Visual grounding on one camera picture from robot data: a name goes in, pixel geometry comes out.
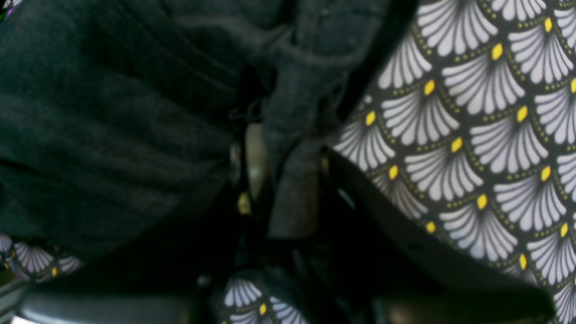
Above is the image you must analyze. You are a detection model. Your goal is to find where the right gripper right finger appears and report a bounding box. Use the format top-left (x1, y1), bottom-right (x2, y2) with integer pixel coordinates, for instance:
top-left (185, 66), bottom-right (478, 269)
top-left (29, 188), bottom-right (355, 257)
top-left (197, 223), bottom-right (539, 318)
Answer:
top-left (319, 149), bottom-right (555, 324)

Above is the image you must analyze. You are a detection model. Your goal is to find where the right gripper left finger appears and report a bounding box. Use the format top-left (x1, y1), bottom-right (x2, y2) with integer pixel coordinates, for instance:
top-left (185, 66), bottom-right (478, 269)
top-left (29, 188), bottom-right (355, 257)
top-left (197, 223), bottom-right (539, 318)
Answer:
top-left (18, 124), bottom-right (268, 324)

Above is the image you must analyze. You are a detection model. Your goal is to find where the dark grey T-shirt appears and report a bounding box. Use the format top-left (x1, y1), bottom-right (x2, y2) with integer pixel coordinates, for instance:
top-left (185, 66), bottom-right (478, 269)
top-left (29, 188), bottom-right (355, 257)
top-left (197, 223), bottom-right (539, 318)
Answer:
top-left (1, 0), bottom-right (418, 261)

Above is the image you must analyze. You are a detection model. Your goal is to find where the fan patterned tablecloth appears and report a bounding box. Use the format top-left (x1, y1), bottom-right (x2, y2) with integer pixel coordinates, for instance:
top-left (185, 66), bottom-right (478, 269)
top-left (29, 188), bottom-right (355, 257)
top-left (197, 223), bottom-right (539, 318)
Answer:
top-left (1, 0), bottom-right (575, 324)

